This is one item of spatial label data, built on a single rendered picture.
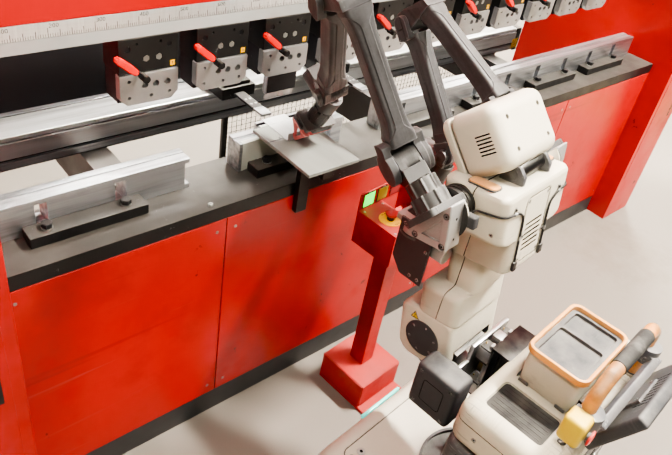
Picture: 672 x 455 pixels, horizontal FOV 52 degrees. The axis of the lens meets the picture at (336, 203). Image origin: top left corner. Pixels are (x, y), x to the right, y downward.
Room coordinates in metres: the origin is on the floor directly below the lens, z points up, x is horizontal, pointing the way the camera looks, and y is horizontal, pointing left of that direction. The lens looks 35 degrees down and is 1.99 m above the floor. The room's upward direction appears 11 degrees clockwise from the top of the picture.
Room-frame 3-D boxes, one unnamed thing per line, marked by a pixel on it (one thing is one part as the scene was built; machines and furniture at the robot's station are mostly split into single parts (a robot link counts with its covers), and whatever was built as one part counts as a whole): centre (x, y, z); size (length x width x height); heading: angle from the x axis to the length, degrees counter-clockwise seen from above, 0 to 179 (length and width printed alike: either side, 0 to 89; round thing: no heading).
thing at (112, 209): (1.29, 0.60, 0.89); 0.30 x 0.05 x 0.03; 136
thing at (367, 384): (1.71, -0.22, 0.06); 0.25 x 0.20 x 0.12; 50
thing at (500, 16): (2.47, -0.45, 1.26); 0.15 x 0.09 x 0.17; 136
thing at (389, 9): (2.03, -0.04, 1.26); 0.15 x 0.09 x 0.17; 136
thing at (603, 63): (3.03, -1.07, 0.89); 0.30 x 0.05 x 0.03; 136
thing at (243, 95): (1.88, 0.35, 1.01); 0.26 x 0.12 x 0.05; 46
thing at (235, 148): (1.81, 0.18, 0.92); 0.39 x 0.06 x 0.10; 136
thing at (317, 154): (1.66, 0.12, 1.00); 0.26 x 0.18 x 0.01; 46
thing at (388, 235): (1.73, -0.19, 0.75); 0.20 x 0.16 x 0.18; 140
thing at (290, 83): (1.77, 0.22, 1.13); 0.10 x 0.02 x 0.10; 136
